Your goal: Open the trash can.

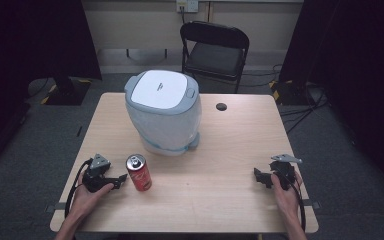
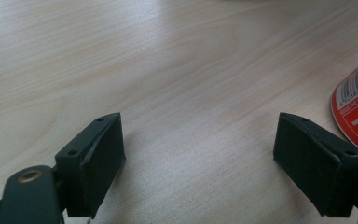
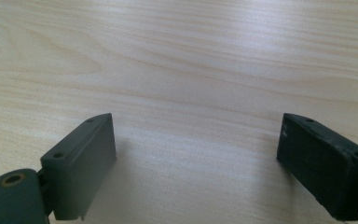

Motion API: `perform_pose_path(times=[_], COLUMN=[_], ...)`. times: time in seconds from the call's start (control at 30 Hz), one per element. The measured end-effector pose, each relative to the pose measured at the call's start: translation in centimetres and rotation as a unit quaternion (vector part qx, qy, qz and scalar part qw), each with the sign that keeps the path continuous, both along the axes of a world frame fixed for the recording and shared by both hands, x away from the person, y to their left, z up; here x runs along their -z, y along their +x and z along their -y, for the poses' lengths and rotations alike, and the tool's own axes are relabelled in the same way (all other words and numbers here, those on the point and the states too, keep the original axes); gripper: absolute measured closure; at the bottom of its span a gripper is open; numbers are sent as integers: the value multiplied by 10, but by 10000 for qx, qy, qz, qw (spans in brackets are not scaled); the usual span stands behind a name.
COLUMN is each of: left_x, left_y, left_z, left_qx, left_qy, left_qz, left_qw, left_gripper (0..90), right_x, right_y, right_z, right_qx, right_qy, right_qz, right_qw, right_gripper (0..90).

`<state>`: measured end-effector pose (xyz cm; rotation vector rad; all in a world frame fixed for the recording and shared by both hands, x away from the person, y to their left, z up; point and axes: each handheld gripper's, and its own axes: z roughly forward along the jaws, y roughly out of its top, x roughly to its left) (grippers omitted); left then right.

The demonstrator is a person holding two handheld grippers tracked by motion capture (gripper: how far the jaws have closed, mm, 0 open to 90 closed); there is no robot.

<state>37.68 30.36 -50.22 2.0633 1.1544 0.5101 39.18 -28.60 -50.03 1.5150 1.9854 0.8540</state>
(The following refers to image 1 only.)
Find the black stand base striped edge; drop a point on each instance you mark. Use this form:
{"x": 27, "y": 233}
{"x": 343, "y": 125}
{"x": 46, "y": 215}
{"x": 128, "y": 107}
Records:
{"x": 290, "y": 95}
{"x": 67, "y": 93}

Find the person's left hand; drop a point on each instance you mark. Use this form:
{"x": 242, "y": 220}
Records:
{"x": 86, "y": 198}

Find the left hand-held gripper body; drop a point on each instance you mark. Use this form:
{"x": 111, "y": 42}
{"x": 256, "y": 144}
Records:
{"x": 95, "y": 176}

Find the grey metal table bracket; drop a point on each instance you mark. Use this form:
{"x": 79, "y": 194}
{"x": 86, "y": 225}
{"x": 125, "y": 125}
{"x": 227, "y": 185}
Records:
{"x": 55, "y": 207}
{"x": 311, "y": 204}

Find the black curtain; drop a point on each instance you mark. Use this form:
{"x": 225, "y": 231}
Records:
{"x": 26, "y": 50}
{"x": 356, "y": 66}

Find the white and grey lidded trash bin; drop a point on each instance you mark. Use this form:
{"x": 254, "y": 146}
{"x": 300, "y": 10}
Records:
{"x": 163, "y": 123}

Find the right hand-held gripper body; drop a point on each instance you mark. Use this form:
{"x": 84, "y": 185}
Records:
{"x": 285, "y": 173}

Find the white wall socket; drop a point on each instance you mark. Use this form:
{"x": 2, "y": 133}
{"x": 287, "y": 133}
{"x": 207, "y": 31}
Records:
{"x": 187, "y": 6}

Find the black folding chair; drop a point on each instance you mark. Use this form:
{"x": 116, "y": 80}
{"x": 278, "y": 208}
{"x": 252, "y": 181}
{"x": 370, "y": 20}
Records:
{"x": 215, "y": 56}

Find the red drink can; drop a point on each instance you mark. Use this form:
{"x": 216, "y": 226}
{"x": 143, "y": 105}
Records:
{"x": 140, "y": 177}

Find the person's right hand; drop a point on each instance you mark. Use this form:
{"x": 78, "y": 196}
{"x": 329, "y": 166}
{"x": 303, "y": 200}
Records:
{"x": 286, "y": 200}

